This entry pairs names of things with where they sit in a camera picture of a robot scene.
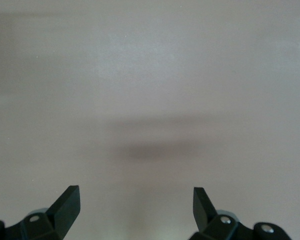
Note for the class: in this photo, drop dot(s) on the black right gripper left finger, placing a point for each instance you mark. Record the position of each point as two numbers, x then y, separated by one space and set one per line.
62 212

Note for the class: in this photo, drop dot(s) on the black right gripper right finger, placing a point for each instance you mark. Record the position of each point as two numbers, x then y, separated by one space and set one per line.
207 215

